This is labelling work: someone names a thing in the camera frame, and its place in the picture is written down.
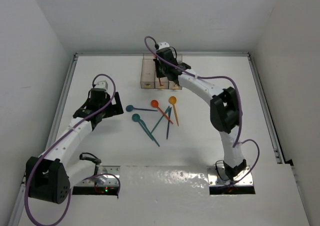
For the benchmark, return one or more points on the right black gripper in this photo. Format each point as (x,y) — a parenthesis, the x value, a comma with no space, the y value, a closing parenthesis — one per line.
(159,74)

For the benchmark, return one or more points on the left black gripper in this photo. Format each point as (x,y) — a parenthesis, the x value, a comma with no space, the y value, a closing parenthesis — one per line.
(114,109)

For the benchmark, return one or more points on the red-orange knife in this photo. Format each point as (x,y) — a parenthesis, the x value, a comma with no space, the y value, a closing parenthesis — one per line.
(158,83)

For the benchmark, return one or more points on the teal spoon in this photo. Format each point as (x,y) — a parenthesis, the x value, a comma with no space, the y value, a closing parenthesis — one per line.
(136,118)

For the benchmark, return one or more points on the yellow-orange spoon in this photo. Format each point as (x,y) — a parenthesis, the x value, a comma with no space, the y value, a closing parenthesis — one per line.
(173,101)

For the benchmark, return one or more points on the teal fork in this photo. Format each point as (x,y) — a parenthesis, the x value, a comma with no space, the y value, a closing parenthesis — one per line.
(153,138)

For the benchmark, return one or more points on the red-orange spoon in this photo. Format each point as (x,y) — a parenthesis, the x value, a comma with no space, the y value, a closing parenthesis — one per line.
(155,104)

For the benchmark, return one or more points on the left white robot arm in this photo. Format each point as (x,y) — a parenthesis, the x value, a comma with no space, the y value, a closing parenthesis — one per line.
(50,176)

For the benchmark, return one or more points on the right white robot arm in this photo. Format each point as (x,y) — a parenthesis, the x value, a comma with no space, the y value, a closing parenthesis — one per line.
(223,105)

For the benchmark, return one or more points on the middle clear container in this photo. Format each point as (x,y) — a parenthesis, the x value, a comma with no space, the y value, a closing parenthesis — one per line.
(162,79)

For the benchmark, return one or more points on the clear container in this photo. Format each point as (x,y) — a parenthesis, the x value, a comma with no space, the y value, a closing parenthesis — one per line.
(148,72)
(172,85)
(162,79)

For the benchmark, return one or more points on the right clear container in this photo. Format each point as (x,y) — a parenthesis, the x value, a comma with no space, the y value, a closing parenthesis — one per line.
(172,85)

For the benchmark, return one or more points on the dark blue spoon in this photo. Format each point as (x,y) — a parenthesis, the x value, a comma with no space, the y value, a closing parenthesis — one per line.
(130,108)

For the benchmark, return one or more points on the left clear container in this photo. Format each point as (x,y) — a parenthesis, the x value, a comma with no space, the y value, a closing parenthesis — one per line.
(148,72)

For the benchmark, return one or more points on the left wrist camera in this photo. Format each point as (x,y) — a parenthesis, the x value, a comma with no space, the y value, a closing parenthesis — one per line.
(101,85)

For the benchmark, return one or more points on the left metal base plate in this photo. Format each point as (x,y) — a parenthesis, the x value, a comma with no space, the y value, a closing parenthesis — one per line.
(107,179)

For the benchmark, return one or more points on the metal base plate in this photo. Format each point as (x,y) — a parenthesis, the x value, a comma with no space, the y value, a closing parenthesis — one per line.
(107,179)
(217,177)

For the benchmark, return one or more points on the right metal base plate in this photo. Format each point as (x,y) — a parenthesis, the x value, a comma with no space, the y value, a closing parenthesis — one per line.
(217,177)

